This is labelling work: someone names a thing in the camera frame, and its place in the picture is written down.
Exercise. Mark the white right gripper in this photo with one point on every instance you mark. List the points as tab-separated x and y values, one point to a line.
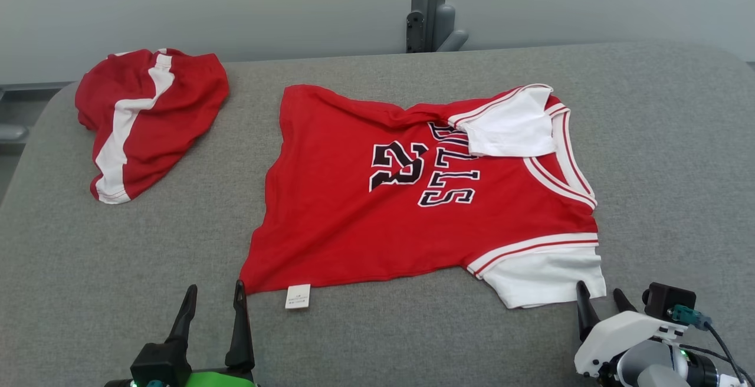
613	331

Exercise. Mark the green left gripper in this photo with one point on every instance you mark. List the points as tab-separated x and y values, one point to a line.
221	380

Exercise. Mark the red basketball jersey white sleeves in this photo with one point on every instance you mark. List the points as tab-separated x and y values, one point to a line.
354	228

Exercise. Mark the red shorts with white stripe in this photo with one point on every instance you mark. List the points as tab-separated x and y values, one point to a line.
177	115

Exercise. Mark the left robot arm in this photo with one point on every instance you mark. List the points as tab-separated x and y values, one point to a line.
118	383

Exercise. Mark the grey cart leg with wheel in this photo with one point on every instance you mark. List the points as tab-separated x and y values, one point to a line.
12	133

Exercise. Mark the grey rounded partition foot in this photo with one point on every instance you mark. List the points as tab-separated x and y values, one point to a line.
451	36

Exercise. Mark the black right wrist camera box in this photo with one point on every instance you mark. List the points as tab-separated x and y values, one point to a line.
666	298

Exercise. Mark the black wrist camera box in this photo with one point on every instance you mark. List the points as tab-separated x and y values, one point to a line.
159	366
666	298

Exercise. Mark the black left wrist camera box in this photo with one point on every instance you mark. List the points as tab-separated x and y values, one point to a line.
159	366

